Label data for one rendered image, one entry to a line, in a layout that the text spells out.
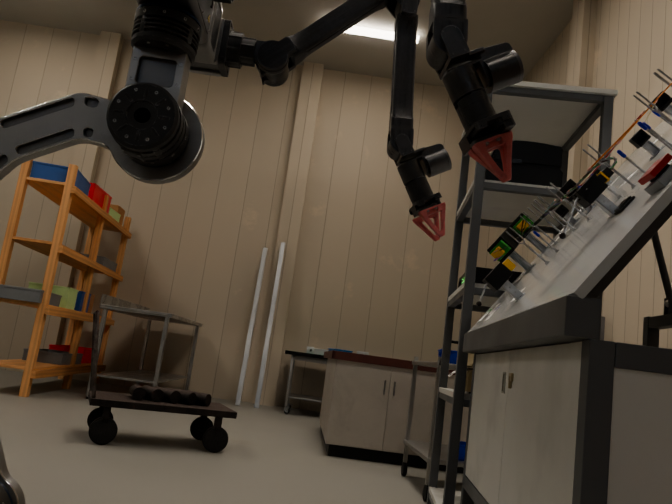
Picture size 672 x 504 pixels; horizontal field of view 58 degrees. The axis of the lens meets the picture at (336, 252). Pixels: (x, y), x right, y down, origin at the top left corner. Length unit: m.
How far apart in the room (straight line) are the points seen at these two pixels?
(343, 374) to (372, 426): 0.45
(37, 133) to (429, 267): 7.79
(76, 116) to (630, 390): 1.19
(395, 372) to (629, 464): 3.84
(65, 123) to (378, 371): 3.73
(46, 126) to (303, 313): 7.39
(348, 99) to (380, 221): 1.93
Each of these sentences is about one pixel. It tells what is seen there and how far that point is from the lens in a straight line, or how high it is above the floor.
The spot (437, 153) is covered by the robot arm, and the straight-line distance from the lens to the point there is 1.55.
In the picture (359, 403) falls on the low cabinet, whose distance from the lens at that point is 4.81.
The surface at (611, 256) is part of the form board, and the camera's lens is 1.08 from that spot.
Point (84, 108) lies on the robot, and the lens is 1.45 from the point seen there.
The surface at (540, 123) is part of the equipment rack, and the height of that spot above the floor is 1.83.
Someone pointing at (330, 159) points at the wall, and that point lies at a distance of 9.10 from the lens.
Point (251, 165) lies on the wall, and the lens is 9.09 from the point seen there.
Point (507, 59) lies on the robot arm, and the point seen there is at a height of 1.24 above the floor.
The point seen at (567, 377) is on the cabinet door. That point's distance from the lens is 1.15.
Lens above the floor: 0.71
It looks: 10 degrees up
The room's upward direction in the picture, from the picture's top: 8 degrees clockwise
